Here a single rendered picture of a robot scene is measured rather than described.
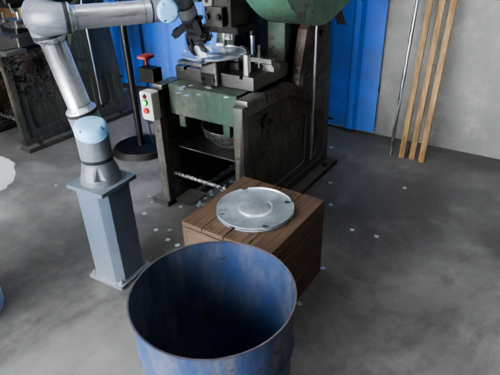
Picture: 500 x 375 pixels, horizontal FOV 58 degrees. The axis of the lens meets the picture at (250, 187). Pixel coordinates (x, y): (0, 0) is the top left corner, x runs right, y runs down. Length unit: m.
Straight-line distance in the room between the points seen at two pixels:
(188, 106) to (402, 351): 1.35
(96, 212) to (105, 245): 0.15
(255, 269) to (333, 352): 0.48
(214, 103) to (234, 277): 0.92
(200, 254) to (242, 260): 0.12
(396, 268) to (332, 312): 0.39
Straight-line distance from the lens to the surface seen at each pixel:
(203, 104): 2.09
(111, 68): 3.70
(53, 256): 2.26
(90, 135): 1.69
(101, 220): 1.80
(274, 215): 1.65
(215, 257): 1.36
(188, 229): 1.66
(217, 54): 2.07
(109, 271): 1.96
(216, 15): 2.08
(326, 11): 1.97
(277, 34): 2.28
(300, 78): 2.30
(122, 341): 1.76
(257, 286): 1.38
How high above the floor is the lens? 1.26
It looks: 30 degrees down
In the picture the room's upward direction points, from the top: 2 degrees counter-clockwise
